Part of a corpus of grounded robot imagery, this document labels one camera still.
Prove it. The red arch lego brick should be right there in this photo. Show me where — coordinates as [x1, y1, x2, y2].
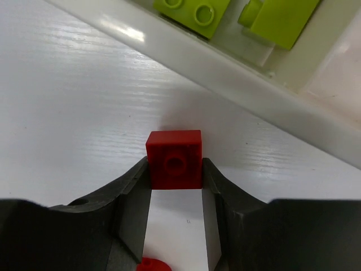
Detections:
[136, 257, 172, 271]

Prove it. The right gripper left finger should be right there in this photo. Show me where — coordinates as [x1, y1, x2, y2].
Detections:
[1, 158, 151, 270]

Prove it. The small green lego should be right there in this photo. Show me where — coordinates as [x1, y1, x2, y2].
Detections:
[238, 0, 319, 50]

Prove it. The small red square lego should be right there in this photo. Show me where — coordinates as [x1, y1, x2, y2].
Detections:
[146, 130, 202, 190]

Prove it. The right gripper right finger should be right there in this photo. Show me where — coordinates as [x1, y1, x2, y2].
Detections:
[202, 158, 360, 270]

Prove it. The green long lego brick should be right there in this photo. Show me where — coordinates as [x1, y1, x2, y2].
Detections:
[153, 0, 230, 39]

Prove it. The white three-compartment tray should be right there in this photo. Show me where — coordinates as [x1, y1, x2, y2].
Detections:
[54, 0, 360, 167]

